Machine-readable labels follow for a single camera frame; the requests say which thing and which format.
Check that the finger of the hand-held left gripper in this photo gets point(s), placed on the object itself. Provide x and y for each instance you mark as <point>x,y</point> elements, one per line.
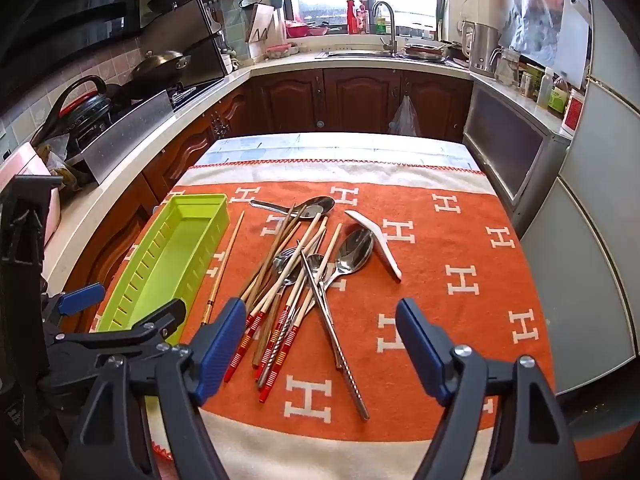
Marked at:
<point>82,297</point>
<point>150,320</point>

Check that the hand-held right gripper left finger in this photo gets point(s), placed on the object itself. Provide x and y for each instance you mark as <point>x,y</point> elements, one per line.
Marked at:
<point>220,350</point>

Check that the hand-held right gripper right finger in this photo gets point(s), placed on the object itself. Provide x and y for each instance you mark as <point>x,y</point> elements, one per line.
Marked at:
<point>425,350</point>

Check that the green plastic utensil tray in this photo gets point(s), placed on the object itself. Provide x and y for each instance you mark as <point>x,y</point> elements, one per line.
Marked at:
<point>175,255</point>

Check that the plain wooden chopstick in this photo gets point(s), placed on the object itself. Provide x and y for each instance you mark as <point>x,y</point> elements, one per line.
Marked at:
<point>225,265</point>

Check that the steel chopstick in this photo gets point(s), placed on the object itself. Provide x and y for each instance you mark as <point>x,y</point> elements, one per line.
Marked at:
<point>336,350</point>

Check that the white ceramic spoon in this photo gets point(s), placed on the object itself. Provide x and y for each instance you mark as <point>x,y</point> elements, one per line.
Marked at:
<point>380,245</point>

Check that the small steel spoon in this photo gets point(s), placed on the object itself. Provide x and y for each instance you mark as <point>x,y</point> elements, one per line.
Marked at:
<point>287,257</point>

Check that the large steel spoon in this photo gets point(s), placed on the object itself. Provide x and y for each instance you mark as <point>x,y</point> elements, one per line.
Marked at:
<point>355,250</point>

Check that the deep steel soup spoon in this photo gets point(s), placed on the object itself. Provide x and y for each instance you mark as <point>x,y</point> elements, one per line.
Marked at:
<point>320,205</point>

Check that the white kitchen countertop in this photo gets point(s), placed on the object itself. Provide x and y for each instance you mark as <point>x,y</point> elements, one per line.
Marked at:
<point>85,215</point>

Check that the bag of food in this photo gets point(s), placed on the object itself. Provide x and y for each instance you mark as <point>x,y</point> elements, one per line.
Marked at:
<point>60,170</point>

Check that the orange patterned blanket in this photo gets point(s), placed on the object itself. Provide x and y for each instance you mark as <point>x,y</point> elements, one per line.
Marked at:
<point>450,270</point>

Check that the black pressure cooker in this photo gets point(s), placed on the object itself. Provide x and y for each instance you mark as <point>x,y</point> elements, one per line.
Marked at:
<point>85,115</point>

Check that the stainless steel splash guard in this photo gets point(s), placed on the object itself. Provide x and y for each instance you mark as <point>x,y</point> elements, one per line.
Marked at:
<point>130,130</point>

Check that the gas stove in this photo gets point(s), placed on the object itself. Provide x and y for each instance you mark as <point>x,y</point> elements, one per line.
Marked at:
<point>182,95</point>

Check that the dark wok with lid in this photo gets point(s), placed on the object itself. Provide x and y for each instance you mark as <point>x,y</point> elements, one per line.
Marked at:
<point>157,65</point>

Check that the grey appliance with dark window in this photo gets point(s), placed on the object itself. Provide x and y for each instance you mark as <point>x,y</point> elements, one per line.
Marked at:
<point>505,145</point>

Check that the black range hood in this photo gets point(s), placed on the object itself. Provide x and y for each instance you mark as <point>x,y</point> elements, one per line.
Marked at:
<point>75,15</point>

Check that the light blue table cover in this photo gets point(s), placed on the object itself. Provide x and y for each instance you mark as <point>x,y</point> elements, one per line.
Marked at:
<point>325,147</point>

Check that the clear plastic bag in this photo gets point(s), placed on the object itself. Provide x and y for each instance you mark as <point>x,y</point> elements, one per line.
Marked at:
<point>404,120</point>

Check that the dark stove side panel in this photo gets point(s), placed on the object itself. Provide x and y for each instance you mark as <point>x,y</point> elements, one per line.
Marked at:
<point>200,45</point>

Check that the brown wooden cabinets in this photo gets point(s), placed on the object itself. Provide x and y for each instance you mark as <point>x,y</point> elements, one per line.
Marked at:
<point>360,95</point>

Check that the red box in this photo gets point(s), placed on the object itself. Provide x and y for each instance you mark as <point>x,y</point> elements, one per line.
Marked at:
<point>574,112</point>

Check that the cooking oil bottle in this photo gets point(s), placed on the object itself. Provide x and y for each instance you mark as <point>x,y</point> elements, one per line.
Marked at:
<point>557,100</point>

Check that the white bottle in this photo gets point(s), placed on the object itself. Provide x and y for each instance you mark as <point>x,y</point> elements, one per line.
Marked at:
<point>545,90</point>

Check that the glass jar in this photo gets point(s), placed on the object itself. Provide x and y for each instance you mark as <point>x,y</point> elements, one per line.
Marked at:
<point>507,67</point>

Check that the stack of dishes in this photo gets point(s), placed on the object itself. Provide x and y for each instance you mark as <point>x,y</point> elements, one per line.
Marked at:
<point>425,51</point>

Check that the pink food container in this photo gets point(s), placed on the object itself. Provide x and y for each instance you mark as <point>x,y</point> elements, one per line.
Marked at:
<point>282,51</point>

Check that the steel sink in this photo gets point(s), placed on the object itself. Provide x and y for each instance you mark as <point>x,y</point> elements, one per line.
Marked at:
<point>350,53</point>

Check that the steel electric kettle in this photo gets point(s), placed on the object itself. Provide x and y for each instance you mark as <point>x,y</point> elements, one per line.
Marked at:
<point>482,47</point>

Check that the wooden cutting board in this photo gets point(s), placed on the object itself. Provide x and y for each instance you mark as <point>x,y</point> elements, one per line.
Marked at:
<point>265,22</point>

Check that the pink basin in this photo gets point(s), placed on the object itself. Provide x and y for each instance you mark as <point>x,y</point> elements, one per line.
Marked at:
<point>300,30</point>

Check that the steel kitchen faucet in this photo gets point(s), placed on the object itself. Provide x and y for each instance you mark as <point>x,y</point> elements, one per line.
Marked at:
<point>391,25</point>

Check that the green dish soap bottle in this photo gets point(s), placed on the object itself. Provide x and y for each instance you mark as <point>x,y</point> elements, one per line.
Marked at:
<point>380,25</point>

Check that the pink bottle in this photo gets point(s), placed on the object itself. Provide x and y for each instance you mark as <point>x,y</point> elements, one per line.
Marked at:
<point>362,20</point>

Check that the white plastic board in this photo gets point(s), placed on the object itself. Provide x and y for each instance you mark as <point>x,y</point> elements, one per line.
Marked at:
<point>575,45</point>

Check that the red bottle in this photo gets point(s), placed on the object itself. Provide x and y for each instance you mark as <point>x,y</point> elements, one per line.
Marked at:
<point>351,17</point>

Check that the hanging plastic bags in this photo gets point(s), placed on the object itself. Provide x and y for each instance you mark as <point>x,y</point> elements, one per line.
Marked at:
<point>535,20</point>

